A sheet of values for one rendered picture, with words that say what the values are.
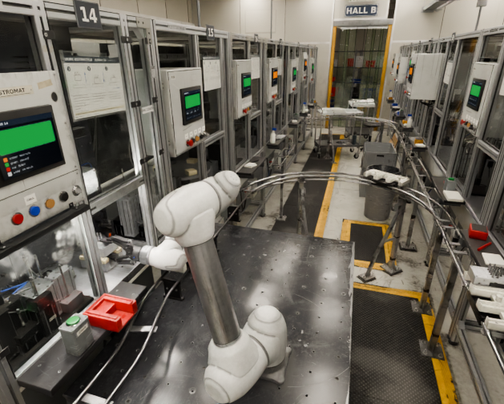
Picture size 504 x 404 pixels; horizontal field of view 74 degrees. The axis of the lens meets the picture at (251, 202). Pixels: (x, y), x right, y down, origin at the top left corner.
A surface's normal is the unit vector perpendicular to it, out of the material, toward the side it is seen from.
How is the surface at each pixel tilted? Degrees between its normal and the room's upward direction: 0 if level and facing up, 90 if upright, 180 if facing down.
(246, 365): 69
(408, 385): 0
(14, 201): 90
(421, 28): 90
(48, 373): 0
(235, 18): 90
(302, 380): 0
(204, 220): 78
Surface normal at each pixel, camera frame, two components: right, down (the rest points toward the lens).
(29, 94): 0.96, 0.11
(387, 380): -0.01, -0.91
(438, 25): -0.29, 0.39
